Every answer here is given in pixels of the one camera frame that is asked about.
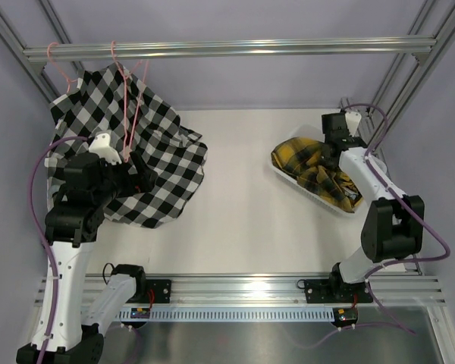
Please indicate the slotted cable duct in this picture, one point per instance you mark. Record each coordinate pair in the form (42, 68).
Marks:
(225, 314)

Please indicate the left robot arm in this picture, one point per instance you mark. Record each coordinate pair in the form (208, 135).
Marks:
(64, 334)

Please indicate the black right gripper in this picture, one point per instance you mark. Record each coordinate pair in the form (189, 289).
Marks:
(322, 156)

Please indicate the yellow plaid shirt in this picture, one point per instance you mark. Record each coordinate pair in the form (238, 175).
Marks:
(300, 159)

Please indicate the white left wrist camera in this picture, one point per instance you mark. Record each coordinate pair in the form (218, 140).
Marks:
(103, 145)

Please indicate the aluminium front rail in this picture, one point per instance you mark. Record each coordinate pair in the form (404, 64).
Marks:
(391, 289)

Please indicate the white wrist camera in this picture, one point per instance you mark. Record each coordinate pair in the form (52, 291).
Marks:
(103, 145)
(353, 119)

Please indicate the aluminium top bar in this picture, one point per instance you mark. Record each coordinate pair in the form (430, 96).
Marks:
(232, 48)

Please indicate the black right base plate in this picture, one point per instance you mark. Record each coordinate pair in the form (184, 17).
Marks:
(322, 291)

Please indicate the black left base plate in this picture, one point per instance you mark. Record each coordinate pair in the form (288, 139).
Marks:
(153, 292)

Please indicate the pink hanger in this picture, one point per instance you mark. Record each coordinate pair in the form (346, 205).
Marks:
(70, 79)
(129, 126)

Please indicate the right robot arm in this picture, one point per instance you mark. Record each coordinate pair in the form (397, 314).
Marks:
(390, 233)

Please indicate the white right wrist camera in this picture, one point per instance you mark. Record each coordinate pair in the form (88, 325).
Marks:
(353, 119)

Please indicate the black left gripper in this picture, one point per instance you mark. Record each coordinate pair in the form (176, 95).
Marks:
(139, 183)

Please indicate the white plastic basket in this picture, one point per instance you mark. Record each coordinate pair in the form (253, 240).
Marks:
(362, 169)

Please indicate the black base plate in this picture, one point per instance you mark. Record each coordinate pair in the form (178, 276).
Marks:
(322, 291)
(153, 292)

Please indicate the black white checked shirt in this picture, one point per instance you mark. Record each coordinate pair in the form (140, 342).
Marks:
(141, 123)

